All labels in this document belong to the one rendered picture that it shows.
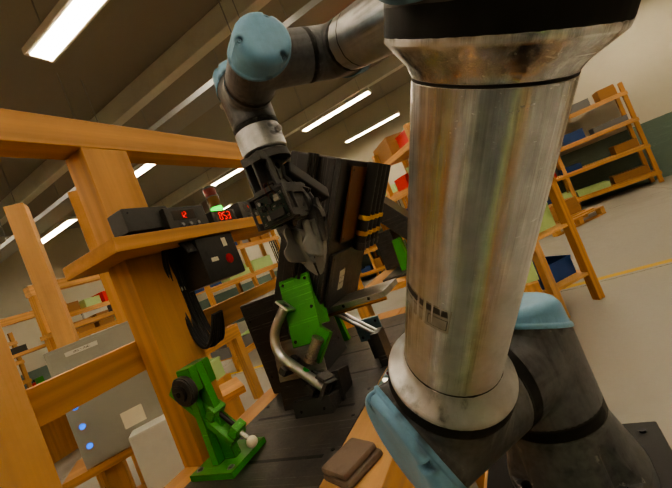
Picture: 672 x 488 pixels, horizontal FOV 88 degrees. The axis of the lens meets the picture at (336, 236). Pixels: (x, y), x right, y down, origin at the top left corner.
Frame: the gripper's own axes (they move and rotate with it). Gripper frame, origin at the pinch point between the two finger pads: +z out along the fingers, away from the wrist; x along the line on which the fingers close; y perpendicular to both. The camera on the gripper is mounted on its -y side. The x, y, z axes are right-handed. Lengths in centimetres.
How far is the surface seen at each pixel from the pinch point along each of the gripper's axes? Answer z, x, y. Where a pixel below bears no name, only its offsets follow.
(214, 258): -13, -55, -34
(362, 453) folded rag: 36.4, -9.4, -5.0
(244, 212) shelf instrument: -27, -57, -60
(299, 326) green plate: 17, -35, -37
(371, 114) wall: -303, -190, -925
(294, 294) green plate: 7, -34, -39
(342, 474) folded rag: 36.4, -11.6, 0.0
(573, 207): 104, 141, -745
